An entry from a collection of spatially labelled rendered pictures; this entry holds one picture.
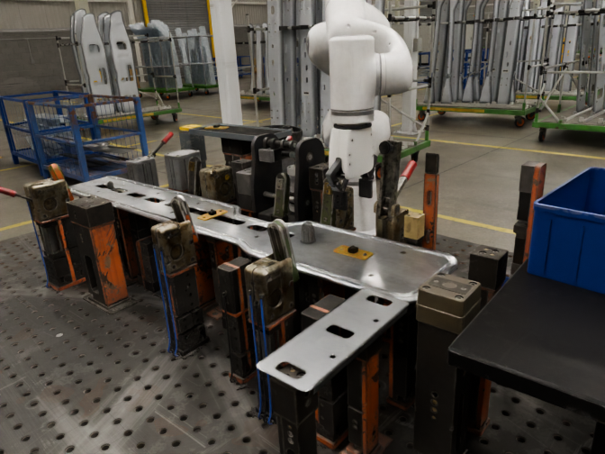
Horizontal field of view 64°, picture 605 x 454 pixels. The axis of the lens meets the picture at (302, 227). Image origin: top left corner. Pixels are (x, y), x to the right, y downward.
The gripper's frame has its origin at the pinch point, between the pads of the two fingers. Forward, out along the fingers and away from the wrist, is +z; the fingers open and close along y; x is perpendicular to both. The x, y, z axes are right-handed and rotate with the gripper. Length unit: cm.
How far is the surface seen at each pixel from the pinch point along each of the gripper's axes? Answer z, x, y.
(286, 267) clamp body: 9.2, -3.2, 18.3
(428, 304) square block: 8.8, 25.4, 16.9
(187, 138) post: 0, -94, -30
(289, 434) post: 22.8, 15.4, 40.0
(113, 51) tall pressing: -32, -841, -444
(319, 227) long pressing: 12.3, -16.0, -8.2
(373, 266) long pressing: 12.3, 6.9, 3.3
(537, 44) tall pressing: -5, -226, -941
